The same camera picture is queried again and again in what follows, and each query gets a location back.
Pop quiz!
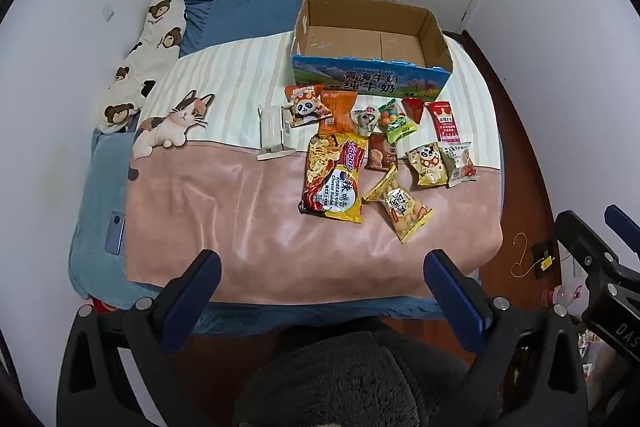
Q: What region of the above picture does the black wall socket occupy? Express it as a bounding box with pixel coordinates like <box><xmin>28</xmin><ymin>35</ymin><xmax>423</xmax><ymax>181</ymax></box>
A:
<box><xmin>532</xmin><ymin>241</ymin><xmax>554</xmax><ymax>281</ymax></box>

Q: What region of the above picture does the yellow cable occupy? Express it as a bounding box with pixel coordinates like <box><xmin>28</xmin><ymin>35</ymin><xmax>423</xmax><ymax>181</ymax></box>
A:
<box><xmin>508</xmin><ymin>232</ymin><xmax>554</xmax><ymax>278</ymax></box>

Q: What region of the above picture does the flat yellow snack packet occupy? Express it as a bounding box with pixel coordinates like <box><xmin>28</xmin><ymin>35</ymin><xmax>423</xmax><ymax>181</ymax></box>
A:
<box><xmin>362</xmin><ymin>164</ymin><xmax>399</xmax><ymax>203</ymax></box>

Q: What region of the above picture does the red crown-print snack packet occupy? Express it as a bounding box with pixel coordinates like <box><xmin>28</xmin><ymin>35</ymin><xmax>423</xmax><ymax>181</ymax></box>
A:
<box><xmin>425</xmin><ymin>101</ymin><xmax>461</xmax><ymax>144</ymax></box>

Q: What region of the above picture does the bear-print white pillow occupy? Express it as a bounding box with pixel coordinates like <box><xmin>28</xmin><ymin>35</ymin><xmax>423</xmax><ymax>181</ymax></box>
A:
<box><xmin>95</xmin><ymin>0</ymin><xmax>189</xmax><ymax>136</ymax></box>

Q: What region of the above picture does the green candy packet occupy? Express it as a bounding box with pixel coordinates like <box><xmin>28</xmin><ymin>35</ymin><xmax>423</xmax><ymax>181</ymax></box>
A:
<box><xmin>377</xmin><ymin>99</ymin><xmax>419</xmax><ymax>144</ymax></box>

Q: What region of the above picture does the yellow puffed-ball snack packet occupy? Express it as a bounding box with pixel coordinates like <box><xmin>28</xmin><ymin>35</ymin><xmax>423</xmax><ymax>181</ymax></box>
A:
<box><xmin>378</xmin><ymin>184</ymin><xmax>434</xmax><ymax>243</ymax></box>

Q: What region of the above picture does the small grey snack packet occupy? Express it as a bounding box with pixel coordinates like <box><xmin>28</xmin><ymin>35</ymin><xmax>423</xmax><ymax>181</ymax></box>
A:
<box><xmin>350</xmin><ymin>105</ymin><xmax>382</xmax><ymax>138</ymax></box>

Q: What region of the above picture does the yellow panda snack packet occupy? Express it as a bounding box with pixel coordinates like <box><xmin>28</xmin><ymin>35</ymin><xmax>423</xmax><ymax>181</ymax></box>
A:
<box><xmin>404</xmin><ymin>143</ymin><xmax>449</xmax><ymax>189</ymax></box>

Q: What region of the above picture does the blue smartphone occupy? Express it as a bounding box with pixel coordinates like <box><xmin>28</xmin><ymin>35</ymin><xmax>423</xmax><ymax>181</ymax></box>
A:
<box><xmin>104</xmin><ymin>210</ymin><xmax>126</xmax><ymax>256</ymax></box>

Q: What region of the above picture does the white paper carton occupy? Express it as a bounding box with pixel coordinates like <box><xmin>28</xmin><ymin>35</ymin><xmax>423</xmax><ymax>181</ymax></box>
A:
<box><xmin>256</xmin><ymin>103</ymin><xmax>297</xmax><ymax>162</ymax></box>

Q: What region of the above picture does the cardboard box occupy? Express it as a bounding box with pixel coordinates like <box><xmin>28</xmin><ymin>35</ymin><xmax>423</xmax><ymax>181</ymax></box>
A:
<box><xmin>289</xmin><ymin>0</ymin><xmax>455</xmax><ymax>102</ymax></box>

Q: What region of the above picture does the brown snack packet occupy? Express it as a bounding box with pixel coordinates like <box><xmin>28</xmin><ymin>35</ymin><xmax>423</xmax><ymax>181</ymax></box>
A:
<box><xmin>365</xmin><ymin>133</ymin><xmax>399</xmax><ymax>172</ymax></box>

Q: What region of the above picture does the orange triangular panda snack packet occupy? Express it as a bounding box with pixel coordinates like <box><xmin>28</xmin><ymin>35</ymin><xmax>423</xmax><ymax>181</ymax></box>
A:
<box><xmin>285</xmin><ymin>84</ymin><xmax>333</xmax><ymax>128</ymax></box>

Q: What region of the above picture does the blue bed sheet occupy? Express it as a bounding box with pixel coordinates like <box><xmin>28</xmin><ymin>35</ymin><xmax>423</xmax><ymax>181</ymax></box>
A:
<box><xmin>85</xmin><ymin>0</ymin><xmax>482</xmax><ymax>340</ymax></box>

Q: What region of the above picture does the red triangular snack packet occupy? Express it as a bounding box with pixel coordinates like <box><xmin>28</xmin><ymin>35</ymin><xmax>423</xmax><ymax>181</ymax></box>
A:
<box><xmin>402</xmin><ymin>97</ymin><xmax>425</xmax><ymax>126</ymax></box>

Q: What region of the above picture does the grey fleece clothing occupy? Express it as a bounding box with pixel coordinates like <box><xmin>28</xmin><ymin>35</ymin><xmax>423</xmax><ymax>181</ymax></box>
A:
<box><xmin>232</xmin><ymin>329</ymin><xmax>502</xmax><ymax>427</ymax></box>

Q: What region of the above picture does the colourful floor clutter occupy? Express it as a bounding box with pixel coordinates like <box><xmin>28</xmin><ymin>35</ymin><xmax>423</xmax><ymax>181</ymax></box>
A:
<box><xmin>577</xmin><ymin>329</ymin><xmax>618</xmax><ymax>408</ymax></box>

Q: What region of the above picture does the light blue blanket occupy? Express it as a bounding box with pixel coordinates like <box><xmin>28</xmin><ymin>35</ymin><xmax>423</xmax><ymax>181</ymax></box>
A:
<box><xmin>69</xmin><ymin>128</ymin><xmax>157</xmax><ymax>301</ymax></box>

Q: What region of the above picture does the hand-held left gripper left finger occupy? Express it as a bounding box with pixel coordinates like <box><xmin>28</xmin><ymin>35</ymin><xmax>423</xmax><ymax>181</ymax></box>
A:
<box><xmin>57</xmin><ymin>249</ymin><xmax>223</xmax><ymax>427</ymax></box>

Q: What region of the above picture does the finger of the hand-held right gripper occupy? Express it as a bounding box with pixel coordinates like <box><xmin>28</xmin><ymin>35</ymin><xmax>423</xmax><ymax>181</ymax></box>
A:
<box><xmin>604</xmin><ymin>204</ymin><xmax>640</xmax><ymax>259</ymax></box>
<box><xmin>554</xmin><ymin>209</ymin><xmax>622</xmax><ymax>289</ymax></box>

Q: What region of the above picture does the white snack packet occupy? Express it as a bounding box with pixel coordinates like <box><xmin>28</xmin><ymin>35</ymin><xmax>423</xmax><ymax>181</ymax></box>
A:
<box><xmin>440</xmin><ymin>142</ymin><xmax>477</xmax><ymax>188</ymax></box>

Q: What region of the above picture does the large yellow noodle packet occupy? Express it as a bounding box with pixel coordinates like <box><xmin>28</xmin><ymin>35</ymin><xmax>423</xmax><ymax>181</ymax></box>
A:
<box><xmin>298</xmin><ymin>133</ymin><xmax>371</xmax><ymax>224</ymax></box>

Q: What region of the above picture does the clear plastic bottle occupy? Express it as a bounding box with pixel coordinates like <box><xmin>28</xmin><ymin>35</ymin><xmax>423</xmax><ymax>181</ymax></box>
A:
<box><xmin>542</xmin><ymin>284</ymin><xmax>586</xmax><ymax>321</ymax></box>

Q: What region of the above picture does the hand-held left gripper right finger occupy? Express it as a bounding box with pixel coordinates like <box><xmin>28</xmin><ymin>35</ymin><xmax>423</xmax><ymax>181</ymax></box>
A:
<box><xmin>424</xmin><ymin>250</ymin><xmax>588</xmax><ymax>427</ymax></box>

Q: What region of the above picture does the cat-print pink striped blanket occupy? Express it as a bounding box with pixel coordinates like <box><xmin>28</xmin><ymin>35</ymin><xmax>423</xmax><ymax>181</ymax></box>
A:
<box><xmin>125</xmin><ymin>29</ymin><xmax>505</xmax><ymax>306</ymax></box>

